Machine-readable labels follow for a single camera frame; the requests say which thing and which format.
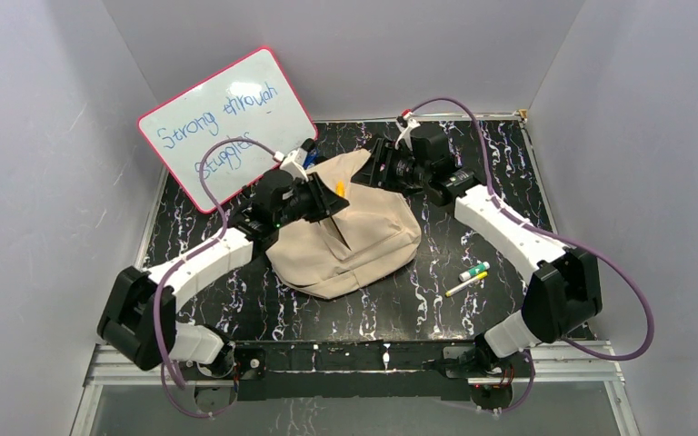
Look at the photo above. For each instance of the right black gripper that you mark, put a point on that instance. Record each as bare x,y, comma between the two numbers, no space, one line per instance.
383,153

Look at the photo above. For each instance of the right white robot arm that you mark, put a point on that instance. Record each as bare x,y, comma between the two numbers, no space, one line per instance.
562,281

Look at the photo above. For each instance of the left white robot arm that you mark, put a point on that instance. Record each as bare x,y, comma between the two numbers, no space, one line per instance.
139,317

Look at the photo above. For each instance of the pink framed whiteboard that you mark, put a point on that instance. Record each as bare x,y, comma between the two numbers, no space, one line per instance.
218,136

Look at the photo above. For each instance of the aluminium rail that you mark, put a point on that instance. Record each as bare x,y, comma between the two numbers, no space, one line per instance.
558,362

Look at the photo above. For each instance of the green white glue stick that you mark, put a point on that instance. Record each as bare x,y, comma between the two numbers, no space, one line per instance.
474,271

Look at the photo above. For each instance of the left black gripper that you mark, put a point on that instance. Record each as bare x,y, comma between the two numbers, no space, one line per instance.
324,200

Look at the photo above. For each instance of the yellow white pen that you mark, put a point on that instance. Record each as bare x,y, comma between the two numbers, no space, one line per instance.
464,285

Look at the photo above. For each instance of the black base frame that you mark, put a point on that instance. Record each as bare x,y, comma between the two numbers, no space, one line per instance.
457,370

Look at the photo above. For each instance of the beige backpack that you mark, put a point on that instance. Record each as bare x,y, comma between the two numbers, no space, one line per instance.
375,236

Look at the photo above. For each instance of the orange highlighter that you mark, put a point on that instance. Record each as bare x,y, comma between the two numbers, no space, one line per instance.
340,189

